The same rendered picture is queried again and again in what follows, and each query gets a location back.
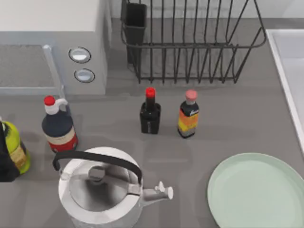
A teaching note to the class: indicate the small round microwave knob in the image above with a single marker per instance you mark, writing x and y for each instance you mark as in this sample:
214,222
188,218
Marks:
84,75

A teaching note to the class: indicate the large round microwave knob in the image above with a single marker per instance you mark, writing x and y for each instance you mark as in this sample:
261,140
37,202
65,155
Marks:
79,54

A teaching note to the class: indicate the glass microwave door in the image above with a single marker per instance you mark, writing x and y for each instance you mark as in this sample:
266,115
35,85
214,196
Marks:
23,66

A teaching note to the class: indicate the pale green plate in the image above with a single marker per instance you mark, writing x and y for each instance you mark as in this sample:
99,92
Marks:
256,192

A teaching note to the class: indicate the dark bottle with orange label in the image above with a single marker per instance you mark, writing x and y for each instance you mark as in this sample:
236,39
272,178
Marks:
188,118

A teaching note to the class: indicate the yellow-green bottle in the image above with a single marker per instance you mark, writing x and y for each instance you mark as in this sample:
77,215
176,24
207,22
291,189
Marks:
17,147

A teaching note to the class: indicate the black cutlery holder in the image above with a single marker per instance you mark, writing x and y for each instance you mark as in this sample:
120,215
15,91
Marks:
134,23

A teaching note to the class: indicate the pale microwave oven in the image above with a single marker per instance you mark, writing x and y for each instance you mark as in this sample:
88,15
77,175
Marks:
78,21

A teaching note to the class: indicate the small black bottle red cap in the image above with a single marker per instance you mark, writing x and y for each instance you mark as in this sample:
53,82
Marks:
149,118

